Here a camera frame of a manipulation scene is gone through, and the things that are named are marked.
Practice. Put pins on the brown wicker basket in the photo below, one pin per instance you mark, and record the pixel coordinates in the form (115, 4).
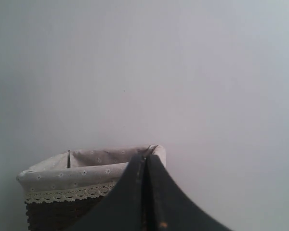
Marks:
(58, 216)

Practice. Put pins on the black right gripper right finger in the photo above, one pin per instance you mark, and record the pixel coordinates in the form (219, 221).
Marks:
(168, 208)

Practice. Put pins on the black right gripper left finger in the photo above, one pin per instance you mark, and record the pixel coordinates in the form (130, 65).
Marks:
(121, 209)

